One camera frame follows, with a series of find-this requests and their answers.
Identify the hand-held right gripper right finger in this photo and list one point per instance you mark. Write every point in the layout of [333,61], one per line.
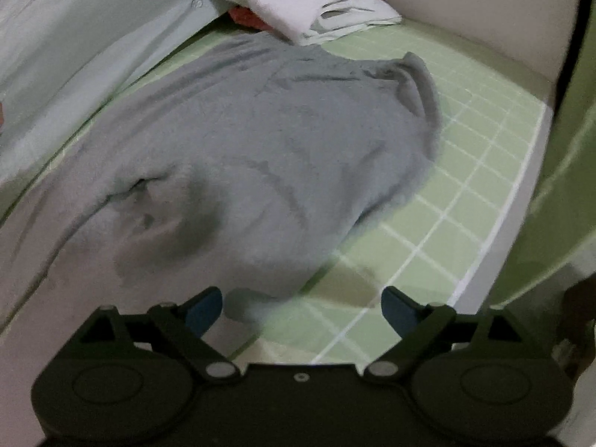
[400,312]

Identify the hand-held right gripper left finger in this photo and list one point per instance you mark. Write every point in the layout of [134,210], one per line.
[202,312]

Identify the grey shirt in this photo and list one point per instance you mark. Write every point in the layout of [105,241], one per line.
[279,149]

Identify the white mattress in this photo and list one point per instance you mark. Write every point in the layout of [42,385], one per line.
[512,219]

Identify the green curtain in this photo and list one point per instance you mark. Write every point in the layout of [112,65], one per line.
[572,172]

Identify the pale carrot print quilt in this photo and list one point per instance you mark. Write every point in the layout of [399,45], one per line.
[70,56]

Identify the pale green folded cloth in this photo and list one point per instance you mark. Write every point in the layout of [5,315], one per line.
[354,21]

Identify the red cloth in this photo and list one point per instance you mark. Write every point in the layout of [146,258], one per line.
[244,15]

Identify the beige padded headboard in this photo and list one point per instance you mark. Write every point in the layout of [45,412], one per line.
[489,9]

